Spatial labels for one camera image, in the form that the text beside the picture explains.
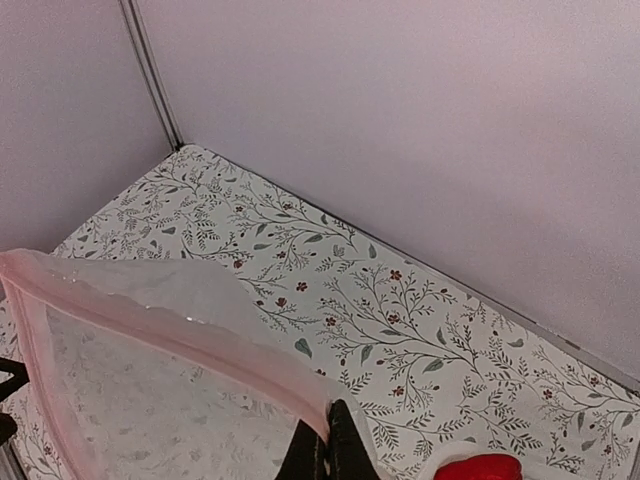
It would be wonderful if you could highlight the floral patterned table mat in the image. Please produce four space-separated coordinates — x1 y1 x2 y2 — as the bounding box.
1 146 639 479

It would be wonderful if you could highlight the left aluminium corner post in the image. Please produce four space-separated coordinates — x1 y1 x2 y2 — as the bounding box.
118 0 185 151

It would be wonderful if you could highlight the white perforated plastic basket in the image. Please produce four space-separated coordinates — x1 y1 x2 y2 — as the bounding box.
410 441 481 480

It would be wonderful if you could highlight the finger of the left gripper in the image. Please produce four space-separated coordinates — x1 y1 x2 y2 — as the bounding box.
0 358 28 445

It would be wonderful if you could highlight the clear zip top bag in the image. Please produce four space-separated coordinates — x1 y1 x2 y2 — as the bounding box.
1 250 375 479

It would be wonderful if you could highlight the red bell pepper toy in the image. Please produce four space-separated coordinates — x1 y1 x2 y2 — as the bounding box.
434 453 523 480

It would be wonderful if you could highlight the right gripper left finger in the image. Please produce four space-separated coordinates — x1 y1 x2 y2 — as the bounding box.
276 420 329 480

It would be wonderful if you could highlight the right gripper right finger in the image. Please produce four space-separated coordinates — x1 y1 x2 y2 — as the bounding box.
327 399 375 480

